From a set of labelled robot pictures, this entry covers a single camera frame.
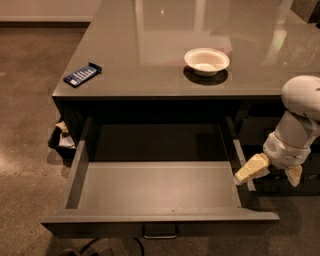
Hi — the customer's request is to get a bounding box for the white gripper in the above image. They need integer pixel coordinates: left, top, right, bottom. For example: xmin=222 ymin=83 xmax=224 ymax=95
xmin=234 ymin=132 xmax=311 ymax=187

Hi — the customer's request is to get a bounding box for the right bottom drawer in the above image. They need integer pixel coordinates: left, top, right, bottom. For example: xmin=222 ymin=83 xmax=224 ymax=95
xmin=254 ymin=175 xmax=320 ymax=196

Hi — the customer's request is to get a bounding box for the black trash bin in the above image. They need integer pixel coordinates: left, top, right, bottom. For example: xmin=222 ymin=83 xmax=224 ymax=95
xmin=48 ymin=121 xmax=76 ymax=159

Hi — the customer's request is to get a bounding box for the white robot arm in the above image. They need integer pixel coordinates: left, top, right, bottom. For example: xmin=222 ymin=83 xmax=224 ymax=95
xmin=234 ymin=75 xmax=320 ymax=187

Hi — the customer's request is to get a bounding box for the right middle drawer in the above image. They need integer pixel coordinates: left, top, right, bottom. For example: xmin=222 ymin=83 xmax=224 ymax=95
xmin=242 ymin=145 xmax=320 ymax=176

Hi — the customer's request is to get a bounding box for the black floor cable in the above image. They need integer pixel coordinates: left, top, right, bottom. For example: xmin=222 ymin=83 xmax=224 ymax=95
xmin=56 ymin=237 xmax=146 ymax=256

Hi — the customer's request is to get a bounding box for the grey top drawer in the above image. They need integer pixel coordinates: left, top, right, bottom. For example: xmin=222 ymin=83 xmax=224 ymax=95
xmin=41 ymin=118 xmax=279 ymax=239

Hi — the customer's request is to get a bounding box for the white bowl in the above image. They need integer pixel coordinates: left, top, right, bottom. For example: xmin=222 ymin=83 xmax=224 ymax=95
xmin=184 ymin=48 xmax=230 ymax=77

